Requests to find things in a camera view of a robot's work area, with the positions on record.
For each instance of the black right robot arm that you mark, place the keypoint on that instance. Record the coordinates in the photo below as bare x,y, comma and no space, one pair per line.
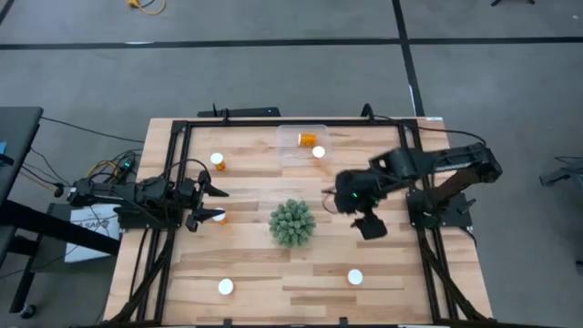
455,159

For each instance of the white printed cardboard box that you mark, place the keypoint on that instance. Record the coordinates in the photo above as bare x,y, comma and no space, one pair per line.
86,237

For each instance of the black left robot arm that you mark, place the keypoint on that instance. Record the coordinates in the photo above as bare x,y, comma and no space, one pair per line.
109,193

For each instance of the black aluminium table frame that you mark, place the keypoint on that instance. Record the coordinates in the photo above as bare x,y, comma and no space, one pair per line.
296,122

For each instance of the clear plastic basket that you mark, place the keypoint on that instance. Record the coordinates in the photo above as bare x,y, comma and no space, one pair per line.
289,157

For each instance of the black desk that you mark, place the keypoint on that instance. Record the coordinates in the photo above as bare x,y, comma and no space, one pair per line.
18,136

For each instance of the black chair legs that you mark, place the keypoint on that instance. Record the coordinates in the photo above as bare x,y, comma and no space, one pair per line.
512,2

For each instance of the orange pill bottle white cap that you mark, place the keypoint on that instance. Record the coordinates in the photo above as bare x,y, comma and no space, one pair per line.
355,277
219,215
318,152
225,286
217,158
309,139

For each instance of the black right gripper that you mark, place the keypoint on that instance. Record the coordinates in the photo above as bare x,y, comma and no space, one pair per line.
360,191

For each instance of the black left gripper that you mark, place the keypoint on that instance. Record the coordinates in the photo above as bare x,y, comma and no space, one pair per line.
189,198

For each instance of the black chair base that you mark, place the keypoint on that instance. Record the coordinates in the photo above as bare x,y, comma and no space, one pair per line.
565,173

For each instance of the green succulent in grey pot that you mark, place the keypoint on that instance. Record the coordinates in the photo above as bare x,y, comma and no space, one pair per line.
291,223

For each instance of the black bar device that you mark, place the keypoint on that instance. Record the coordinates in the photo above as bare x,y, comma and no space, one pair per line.
246,112

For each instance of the black desk caster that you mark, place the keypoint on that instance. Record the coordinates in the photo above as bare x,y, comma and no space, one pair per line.
28,311

